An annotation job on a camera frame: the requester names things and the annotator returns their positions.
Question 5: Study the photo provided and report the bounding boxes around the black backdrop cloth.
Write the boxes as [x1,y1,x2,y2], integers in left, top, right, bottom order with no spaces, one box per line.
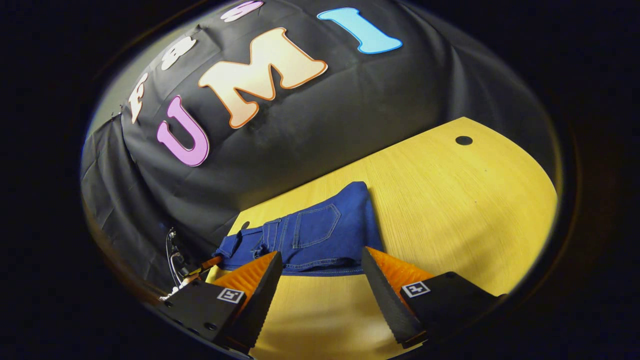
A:
[80,0,558,296]

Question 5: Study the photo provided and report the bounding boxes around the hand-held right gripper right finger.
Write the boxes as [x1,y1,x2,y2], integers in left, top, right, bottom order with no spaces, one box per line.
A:
[360,246,506,350]

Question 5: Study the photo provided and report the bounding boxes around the blue denim jeans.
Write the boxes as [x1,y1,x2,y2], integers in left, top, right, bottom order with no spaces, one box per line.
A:
[214,181,385,277]

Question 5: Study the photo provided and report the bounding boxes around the thin pale gripper cable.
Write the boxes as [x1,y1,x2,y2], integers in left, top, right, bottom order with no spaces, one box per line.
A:
[164,227,187,289]

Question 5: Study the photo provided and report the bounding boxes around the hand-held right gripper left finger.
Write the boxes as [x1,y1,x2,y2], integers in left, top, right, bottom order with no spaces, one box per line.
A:
[157,250,284,355]

